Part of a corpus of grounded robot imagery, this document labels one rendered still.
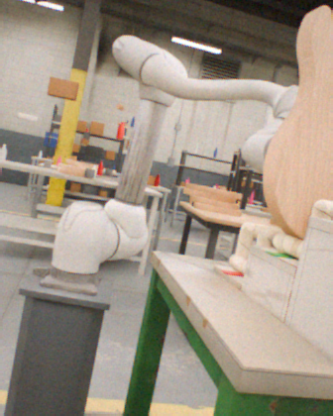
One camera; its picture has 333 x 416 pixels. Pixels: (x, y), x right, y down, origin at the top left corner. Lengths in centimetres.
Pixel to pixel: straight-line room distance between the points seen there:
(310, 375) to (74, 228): 93
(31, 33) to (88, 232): 1096
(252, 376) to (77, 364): 94
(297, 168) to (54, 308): 88
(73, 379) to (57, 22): 1123
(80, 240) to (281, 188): 77
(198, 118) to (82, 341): 1105
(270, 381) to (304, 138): 39
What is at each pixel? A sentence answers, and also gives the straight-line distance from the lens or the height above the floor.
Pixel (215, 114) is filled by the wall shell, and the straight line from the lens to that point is 1231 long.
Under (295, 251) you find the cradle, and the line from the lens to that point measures 72.
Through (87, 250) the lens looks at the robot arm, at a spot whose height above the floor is 84.
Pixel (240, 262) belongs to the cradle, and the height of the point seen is 97.
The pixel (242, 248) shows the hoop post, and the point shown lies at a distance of 92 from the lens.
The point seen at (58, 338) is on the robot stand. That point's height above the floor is 56.
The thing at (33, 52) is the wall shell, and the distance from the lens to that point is 1198.
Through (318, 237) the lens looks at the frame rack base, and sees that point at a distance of 63.
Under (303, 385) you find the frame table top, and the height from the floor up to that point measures 92.
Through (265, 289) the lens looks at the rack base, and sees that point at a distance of 74.
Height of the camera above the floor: 112
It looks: 3 degrees down
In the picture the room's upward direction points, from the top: 12 degrees clockwise
